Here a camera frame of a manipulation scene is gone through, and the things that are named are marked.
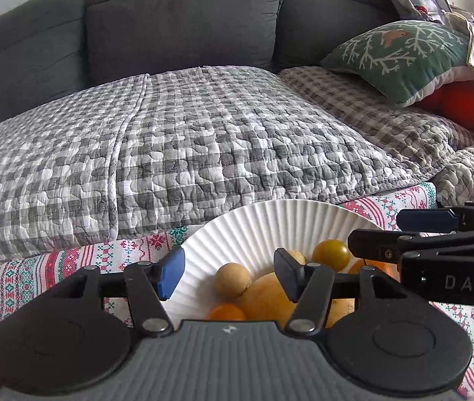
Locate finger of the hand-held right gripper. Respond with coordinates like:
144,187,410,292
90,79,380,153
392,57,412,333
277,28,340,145
396,201,474,235
348,226,474,264

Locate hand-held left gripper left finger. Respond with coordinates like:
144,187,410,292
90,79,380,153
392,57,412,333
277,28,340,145
51,246,186,337

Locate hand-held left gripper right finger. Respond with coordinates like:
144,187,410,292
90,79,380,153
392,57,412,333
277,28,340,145
274,248,402,337

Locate orange mandarin with stem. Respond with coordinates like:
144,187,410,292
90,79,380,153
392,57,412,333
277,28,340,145
349,258,400,280

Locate spotted yellow passion fruit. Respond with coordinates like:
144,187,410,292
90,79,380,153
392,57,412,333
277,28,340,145
239,271,300,322

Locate yellow-green cherry tomato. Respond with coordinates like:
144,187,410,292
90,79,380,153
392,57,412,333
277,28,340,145
312,239,352,272

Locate white ribbed plate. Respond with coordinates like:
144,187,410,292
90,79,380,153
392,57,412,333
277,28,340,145
164,199,388,326

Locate orange cherry tomato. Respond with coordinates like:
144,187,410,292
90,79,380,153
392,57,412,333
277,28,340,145
207,304,248,322

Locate beige grey checked quilt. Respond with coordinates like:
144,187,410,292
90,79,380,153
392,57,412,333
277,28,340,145
429,146,474,207

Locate orange plush cushion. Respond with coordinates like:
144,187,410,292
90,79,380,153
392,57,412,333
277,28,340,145
416,81,474,130

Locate fine checked beige quilt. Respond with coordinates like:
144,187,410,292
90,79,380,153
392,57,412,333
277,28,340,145
278,66,474,176

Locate red green patterned tablecloth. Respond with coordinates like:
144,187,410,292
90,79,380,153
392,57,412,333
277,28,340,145
0,181,474,397

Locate green branch-print pillow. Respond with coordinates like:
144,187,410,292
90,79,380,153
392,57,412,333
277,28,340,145
320,20,474,107

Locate dark grey sofa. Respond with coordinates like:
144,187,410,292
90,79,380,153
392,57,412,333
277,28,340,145
0,0,400,138

